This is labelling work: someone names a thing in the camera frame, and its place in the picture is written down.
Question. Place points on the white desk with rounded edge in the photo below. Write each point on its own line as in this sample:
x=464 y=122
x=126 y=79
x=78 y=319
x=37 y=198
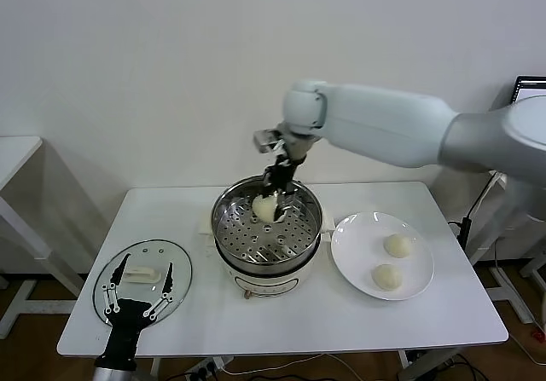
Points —
x=503 y=283

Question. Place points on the small red floor object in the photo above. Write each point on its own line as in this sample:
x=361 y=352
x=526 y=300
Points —
x=538 y=336

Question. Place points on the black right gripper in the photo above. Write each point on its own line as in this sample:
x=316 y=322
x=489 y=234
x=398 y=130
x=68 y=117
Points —
x=283 y=174

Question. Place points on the stainless steel steamer basket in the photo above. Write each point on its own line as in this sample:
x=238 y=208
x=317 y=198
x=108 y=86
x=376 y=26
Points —
x=226 y=215

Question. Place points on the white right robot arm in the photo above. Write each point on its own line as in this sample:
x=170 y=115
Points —
x=384 y=121

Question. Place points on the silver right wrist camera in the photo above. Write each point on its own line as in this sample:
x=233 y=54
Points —
x=268 y=140

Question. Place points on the steel steamer pot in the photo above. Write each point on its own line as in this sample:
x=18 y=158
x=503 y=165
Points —
x=264 y=285

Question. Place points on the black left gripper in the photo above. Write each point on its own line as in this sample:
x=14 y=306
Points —
x=126 y=334

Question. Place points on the grey open laptop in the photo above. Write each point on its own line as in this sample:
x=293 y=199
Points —
x=531 y=87

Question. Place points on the white steamed baozi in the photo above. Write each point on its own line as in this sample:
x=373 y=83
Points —
x=263 y=209
x=387 y=277
x=397 y=245

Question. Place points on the white power strip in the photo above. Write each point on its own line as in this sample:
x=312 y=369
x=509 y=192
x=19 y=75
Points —
x=211 y=366

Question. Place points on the white square side table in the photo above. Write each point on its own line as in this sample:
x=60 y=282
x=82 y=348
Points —
x=17 y=151

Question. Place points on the white round plate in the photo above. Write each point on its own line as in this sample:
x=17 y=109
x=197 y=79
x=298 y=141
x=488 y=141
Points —
x=354 y=244

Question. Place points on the white table leg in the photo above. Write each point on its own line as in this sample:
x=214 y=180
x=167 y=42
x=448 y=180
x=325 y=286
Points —
x=403 y=364
x=155 y=369

